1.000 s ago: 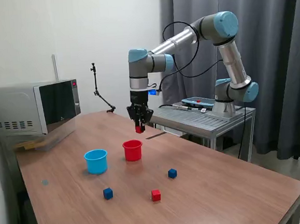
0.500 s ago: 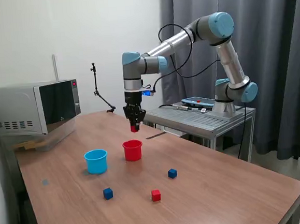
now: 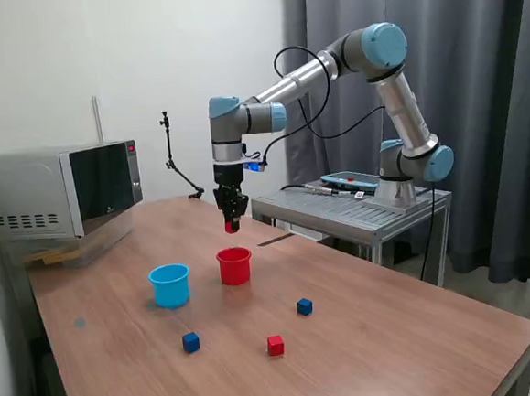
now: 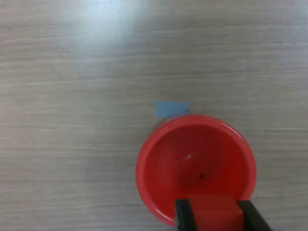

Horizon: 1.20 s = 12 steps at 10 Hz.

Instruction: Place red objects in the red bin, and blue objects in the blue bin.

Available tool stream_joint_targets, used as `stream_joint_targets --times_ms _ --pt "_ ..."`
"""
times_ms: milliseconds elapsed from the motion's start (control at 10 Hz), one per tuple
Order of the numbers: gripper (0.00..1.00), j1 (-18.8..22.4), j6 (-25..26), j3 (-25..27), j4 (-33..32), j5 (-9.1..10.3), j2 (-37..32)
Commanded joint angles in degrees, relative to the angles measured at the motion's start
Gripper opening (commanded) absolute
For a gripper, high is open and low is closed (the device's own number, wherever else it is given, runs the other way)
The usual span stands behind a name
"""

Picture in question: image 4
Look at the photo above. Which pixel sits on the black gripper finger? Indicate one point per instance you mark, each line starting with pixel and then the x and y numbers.
pixel 252 219
pixel 185 216

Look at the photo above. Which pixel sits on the red cube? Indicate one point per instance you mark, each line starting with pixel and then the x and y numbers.
pixel 214 211

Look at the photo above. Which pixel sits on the red plastic bin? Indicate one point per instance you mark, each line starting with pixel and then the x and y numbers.
pixel 168 168

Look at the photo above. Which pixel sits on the blue tape piece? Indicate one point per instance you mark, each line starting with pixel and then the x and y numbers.
pixel 172 109

